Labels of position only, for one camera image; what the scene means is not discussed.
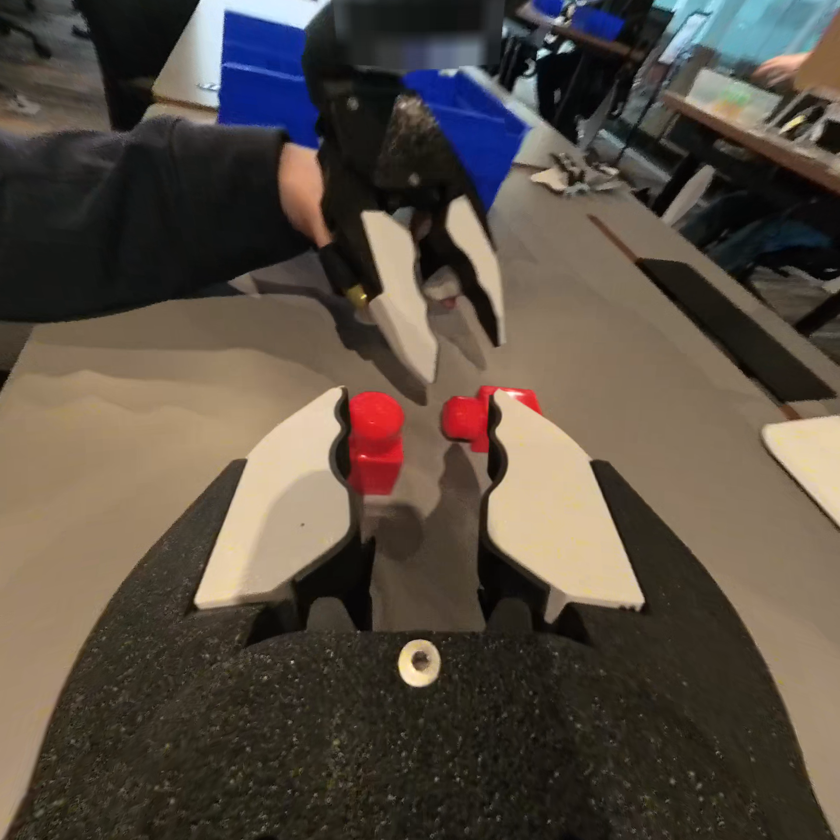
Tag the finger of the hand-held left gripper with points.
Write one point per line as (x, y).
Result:
(479, 262)
(397, 289)

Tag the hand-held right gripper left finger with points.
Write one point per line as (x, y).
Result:
(282, 512)

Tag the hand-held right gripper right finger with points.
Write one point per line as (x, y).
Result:
(558, 518)

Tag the red mega block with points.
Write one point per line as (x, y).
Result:
(466, 417)
(374, 453)

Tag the person's left forearm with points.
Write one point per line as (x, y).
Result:
(131, 216)

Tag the person's left hand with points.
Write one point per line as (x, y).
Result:
(302, 190)

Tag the gold-tipped black plug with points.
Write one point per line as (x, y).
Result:
(341, 275)

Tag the blue plastic bin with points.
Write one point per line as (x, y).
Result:
(597, 21)
(479, 131)
(262, 98)

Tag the crumpled paper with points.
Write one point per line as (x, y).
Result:
(577, 176)

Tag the thin brown strip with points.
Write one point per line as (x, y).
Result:
(613, 239)

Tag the white table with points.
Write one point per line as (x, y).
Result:
(190, 59)

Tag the white chair part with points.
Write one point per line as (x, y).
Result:
(689, 193)

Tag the black foam strip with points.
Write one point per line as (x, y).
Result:
(728, 321)

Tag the white board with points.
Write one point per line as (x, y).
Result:
(810, 459)

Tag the dark backpack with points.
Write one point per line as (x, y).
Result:
(774, 243)

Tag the wooden table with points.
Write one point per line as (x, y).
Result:
(754, 141)

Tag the clear plastic container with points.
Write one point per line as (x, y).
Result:
(735, 95)

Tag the brown cardboard box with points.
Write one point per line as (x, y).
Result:
(820, 59)

